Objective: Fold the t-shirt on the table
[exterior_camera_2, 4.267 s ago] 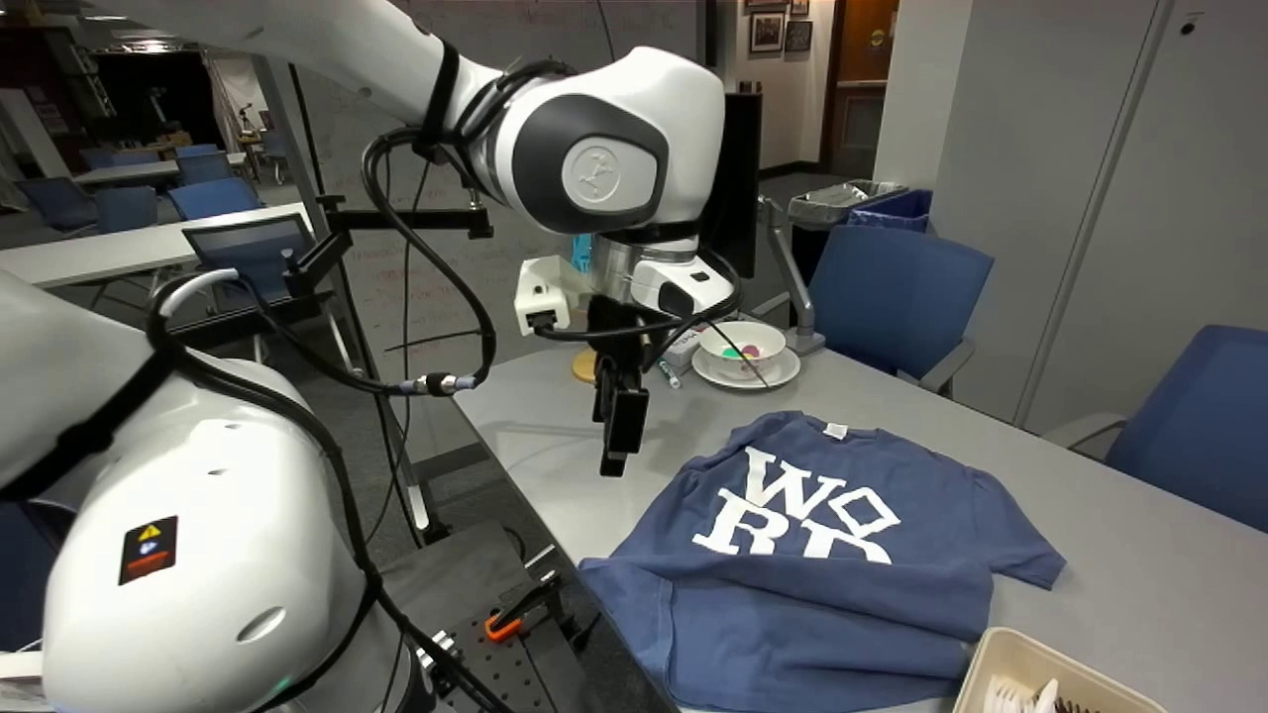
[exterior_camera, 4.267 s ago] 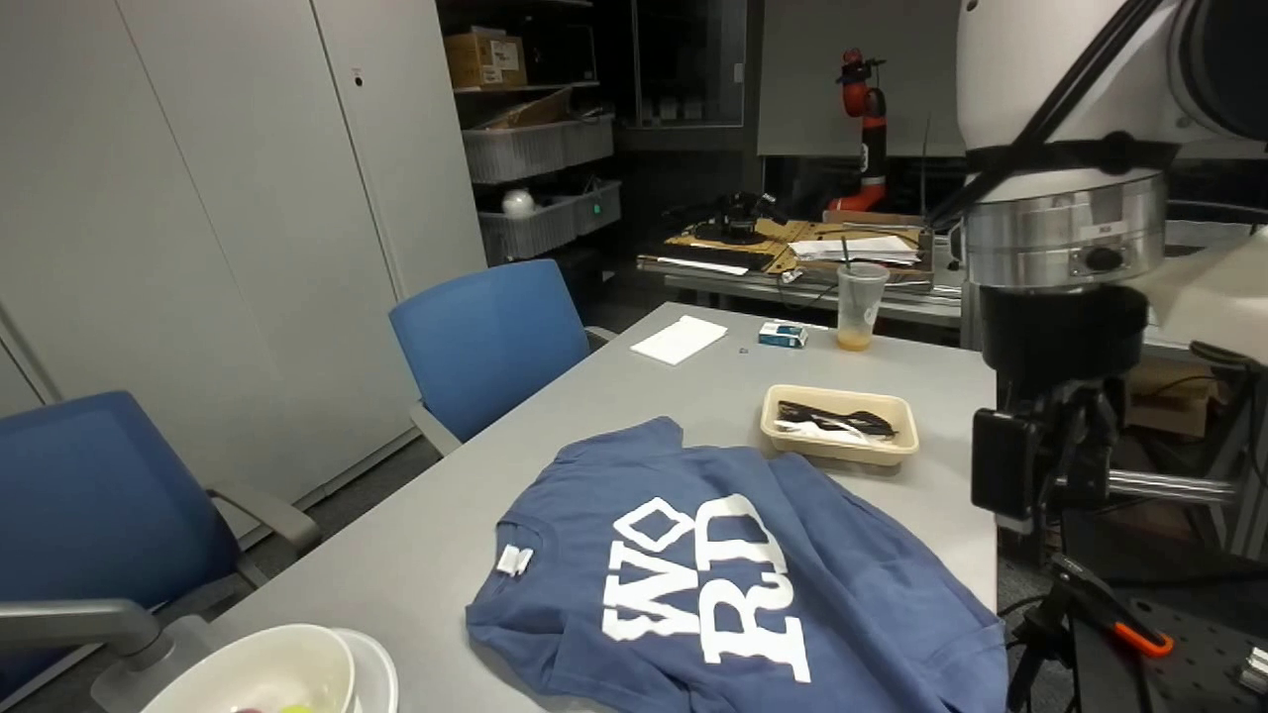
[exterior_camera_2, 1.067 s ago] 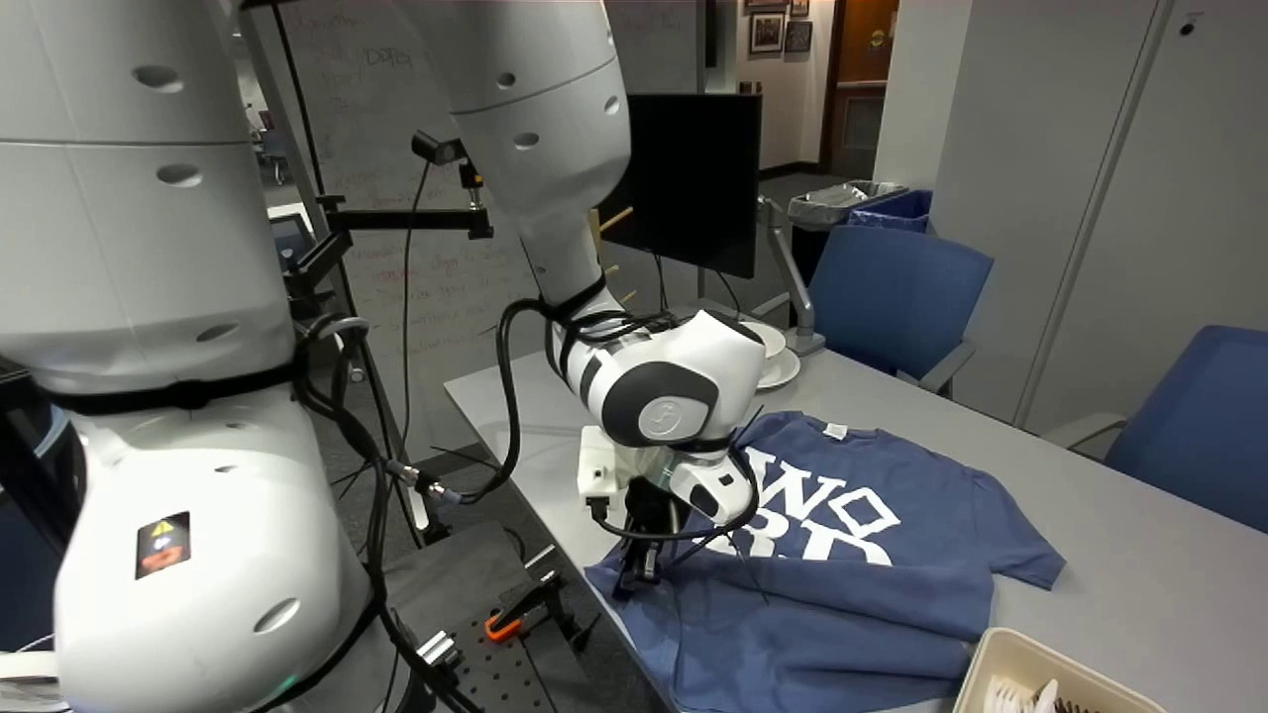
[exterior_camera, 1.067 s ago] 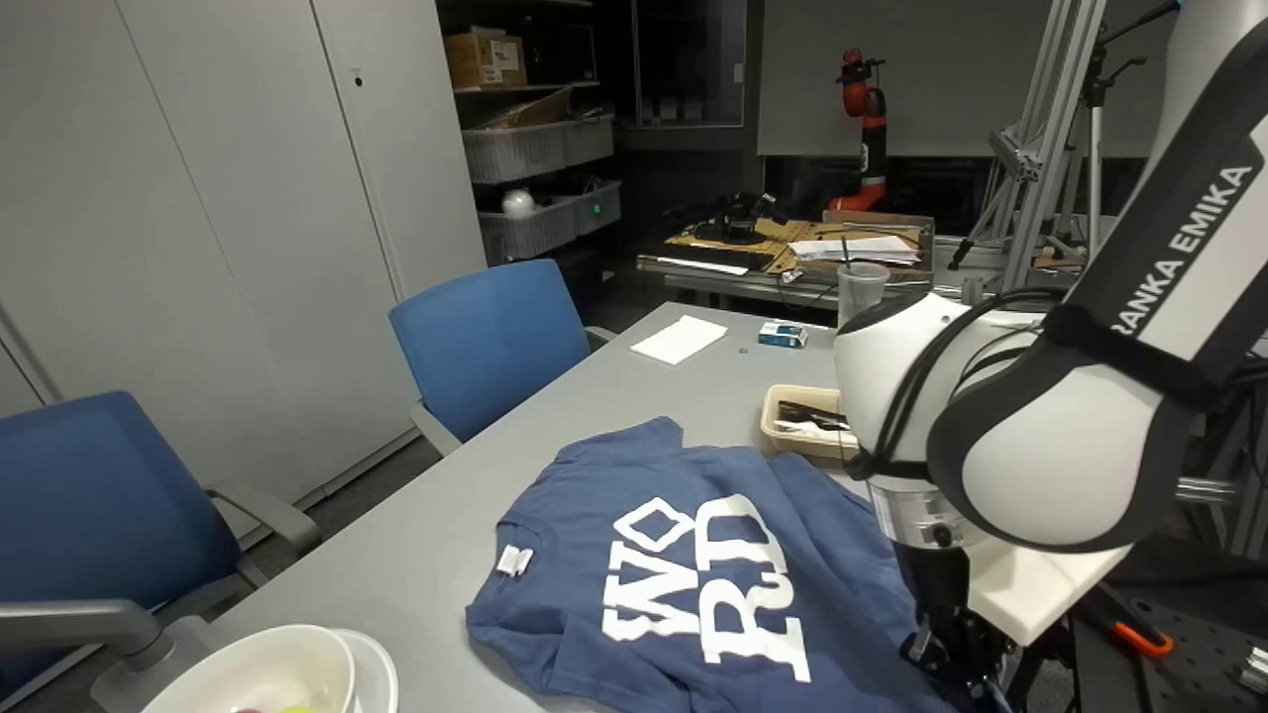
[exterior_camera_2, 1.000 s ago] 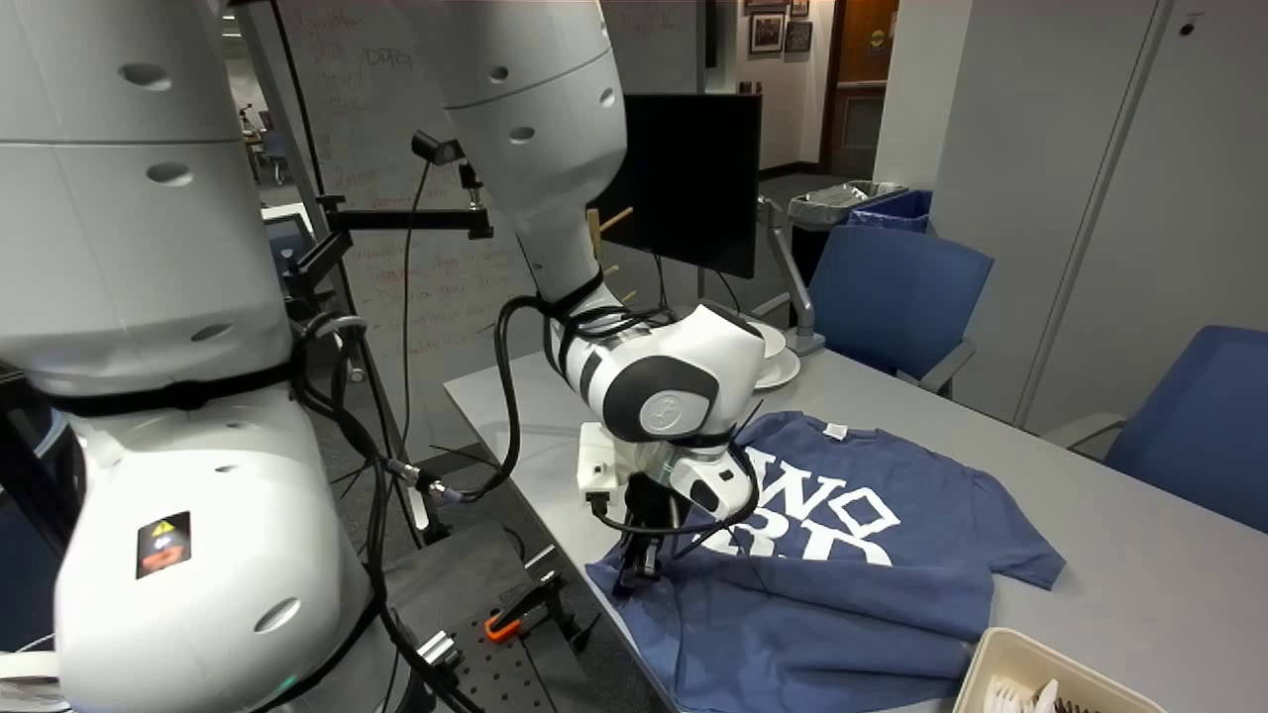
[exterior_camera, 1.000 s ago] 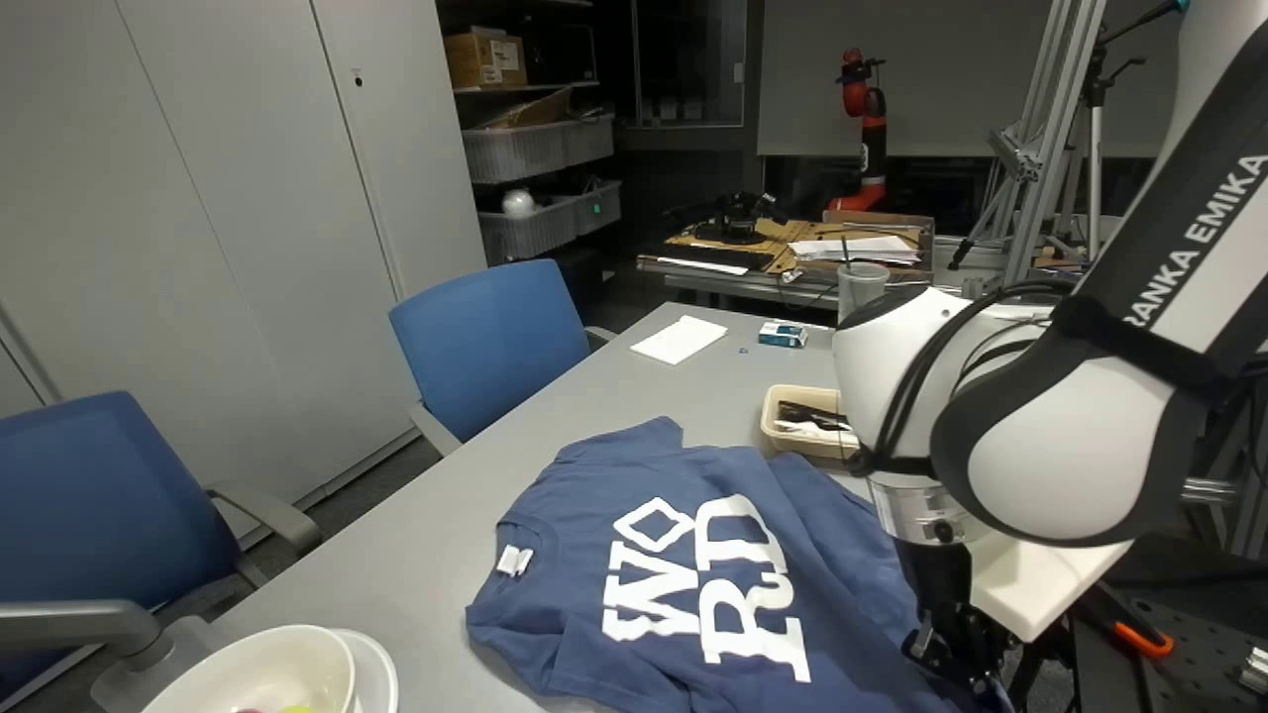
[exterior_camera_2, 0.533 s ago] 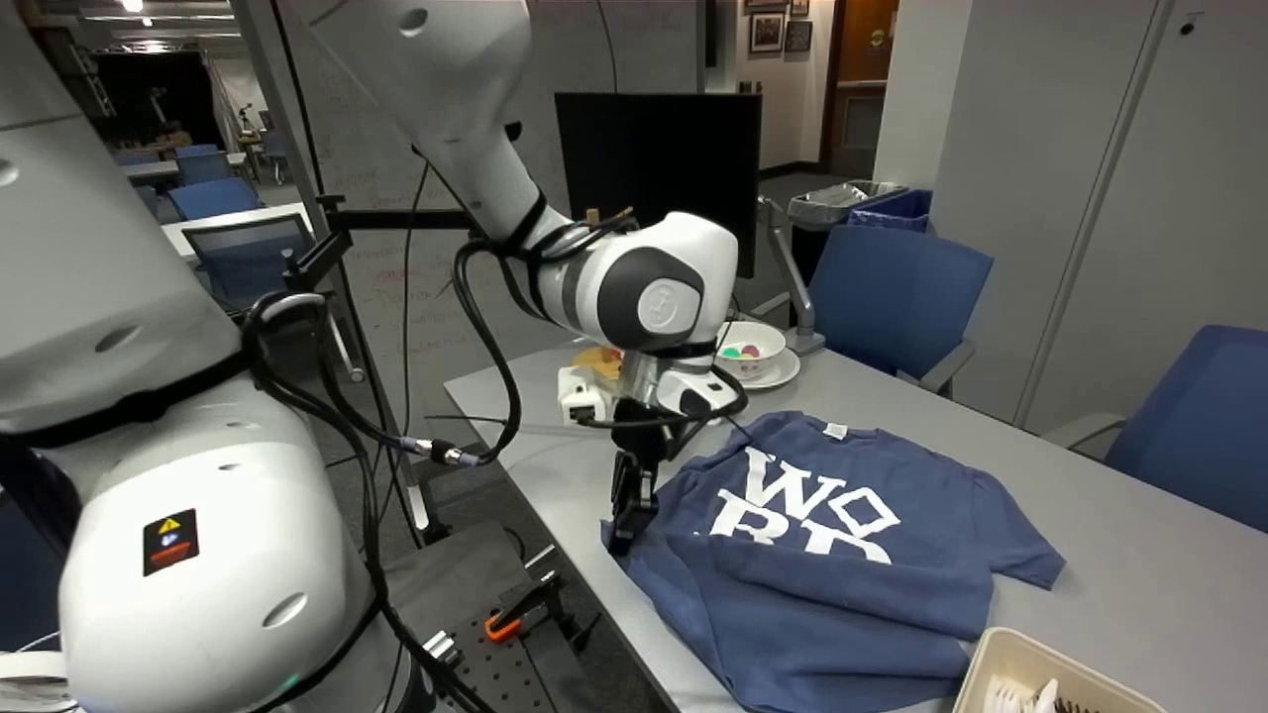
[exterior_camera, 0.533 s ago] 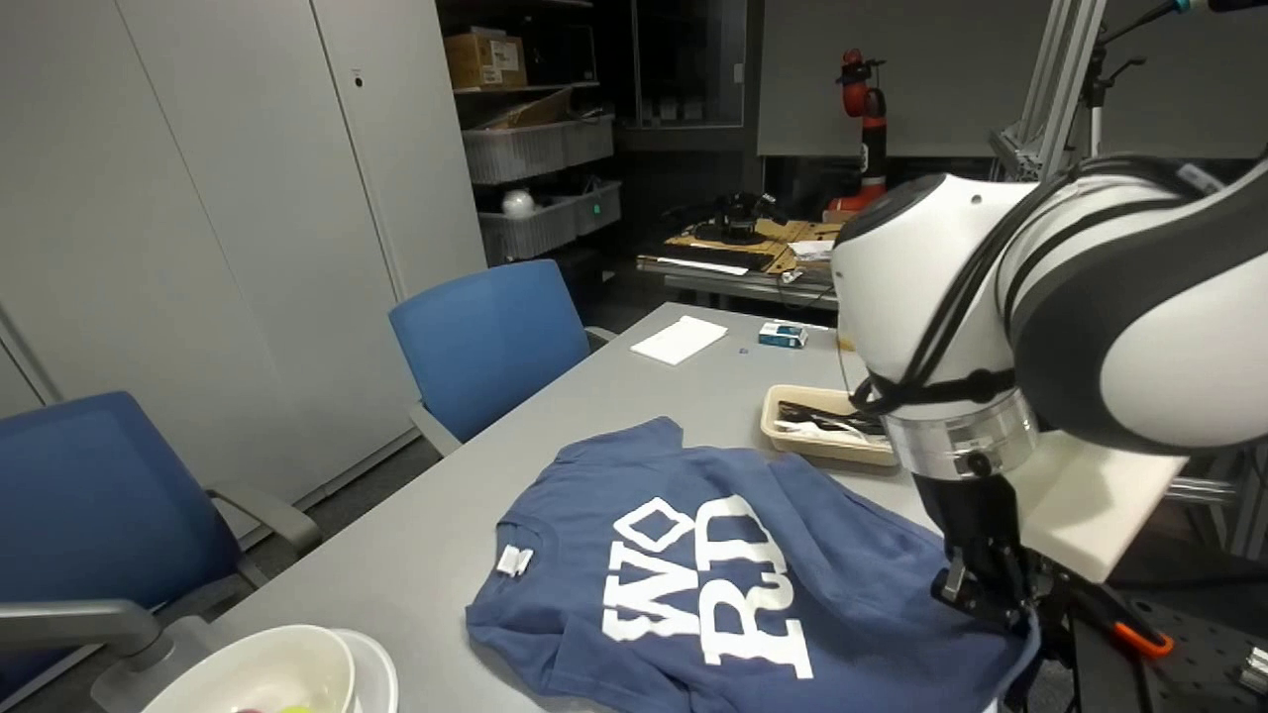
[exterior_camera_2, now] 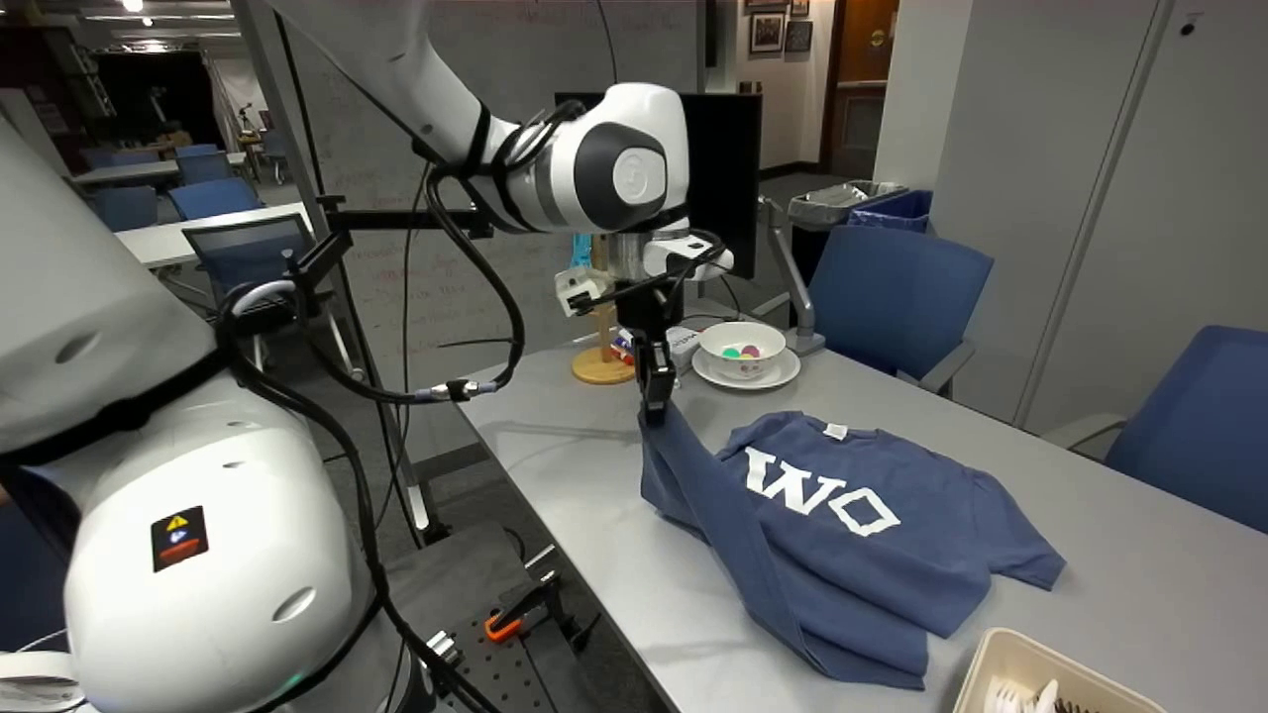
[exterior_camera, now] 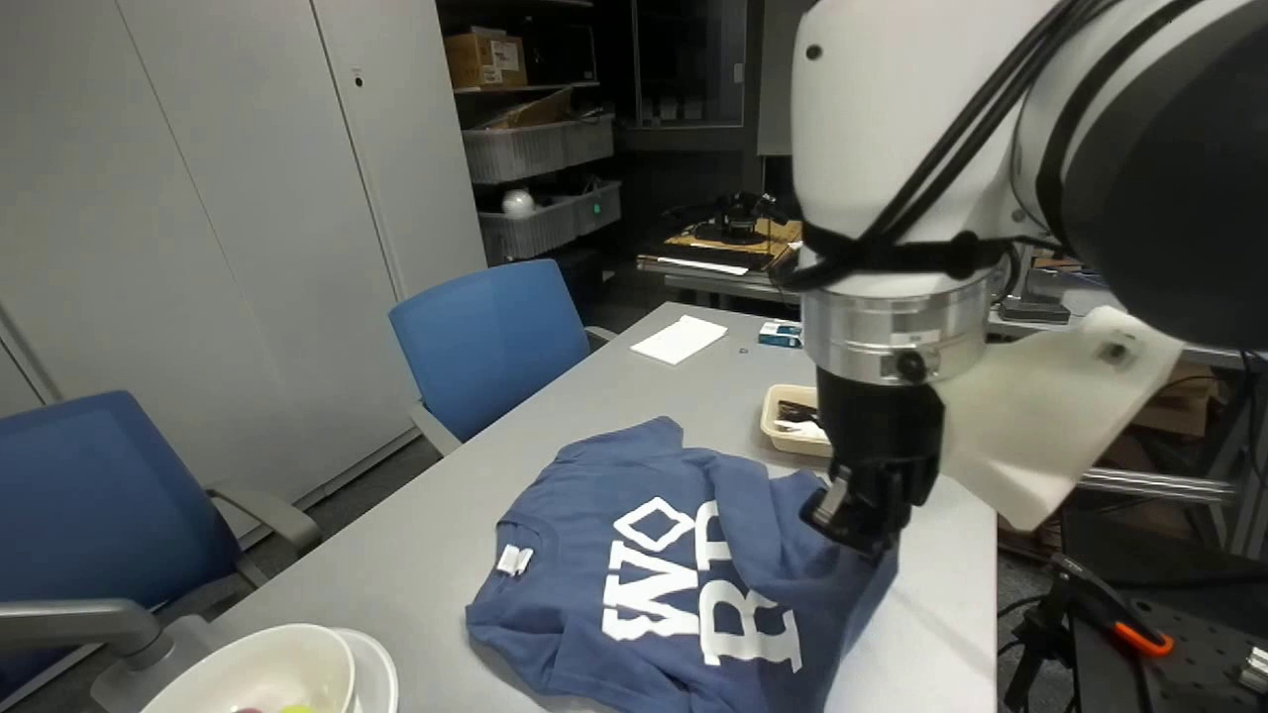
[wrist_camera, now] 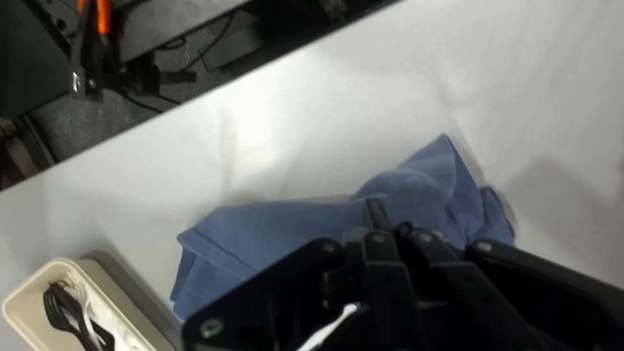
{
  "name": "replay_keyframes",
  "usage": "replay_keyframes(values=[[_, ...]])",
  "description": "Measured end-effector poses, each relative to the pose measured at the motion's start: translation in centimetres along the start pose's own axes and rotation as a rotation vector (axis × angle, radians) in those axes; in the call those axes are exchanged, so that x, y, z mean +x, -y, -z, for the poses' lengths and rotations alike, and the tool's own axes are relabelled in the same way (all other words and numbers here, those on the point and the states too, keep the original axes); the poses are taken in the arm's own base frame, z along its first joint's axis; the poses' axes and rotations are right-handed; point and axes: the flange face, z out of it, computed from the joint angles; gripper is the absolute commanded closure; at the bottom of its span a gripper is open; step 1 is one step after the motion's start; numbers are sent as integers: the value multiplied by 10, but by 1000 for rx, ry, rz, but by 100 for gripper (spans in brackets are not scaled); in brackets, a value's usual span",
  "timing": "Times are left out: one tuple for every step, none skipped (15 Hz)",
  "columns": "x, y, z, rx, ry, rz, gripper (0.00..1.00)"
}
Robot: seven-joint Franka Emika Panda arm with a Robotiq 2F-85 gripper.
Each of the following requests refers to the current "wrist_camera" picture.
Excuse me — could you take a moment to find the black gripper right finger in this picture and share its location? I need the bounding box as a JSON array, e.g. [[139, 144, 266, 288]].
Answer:
[[396, 224, 624, 351]]

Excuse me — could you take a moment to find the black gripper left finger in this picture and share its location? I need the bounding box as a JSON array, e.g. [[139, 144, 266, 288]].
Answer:
[[182, 197, 418, 351]]

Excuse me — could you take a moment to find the black plastic cutlery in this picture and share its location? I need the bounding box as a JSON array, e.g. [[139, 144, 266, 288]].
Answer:
[[41, 279, 117, 351]]

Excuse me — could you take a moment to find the orange handled black clamp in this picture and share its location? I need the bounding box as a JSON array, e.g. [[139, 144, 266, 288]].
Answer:
[[65, 0, 201, 99]]

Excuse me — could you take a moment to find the blue printed t-shirt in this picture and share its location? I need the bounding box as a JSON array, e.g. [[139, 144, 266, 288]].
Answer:
[[170, 132, 519, 321]]

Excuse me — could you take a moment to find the black perforated breadboard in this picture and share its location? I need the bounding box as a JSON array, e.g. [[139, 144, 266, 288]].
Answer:
[[0, 0, 164, 191]]

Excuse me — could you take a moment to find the beige rectangular tray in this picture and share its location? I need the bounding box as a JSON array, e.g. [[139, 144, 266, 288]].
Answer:
[[0, 255, 178, 351]]

